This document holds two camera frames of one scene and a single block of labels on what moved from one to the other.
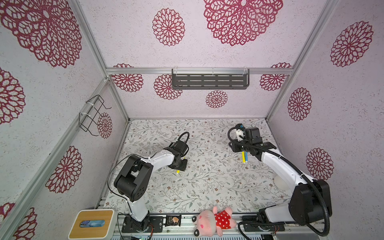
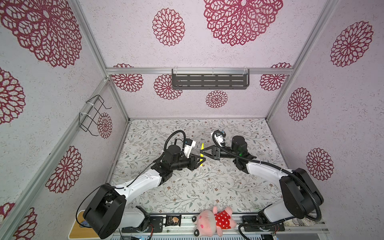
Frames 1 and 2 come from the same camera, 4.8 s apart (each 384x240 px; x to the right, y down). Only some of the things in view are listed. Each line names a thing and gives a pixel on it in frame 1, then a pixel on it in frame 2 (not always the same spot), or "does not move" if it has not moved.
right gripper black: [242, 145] -> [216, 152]
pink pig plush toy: [209, 222] does not move
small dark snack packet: [173, 220] does not move
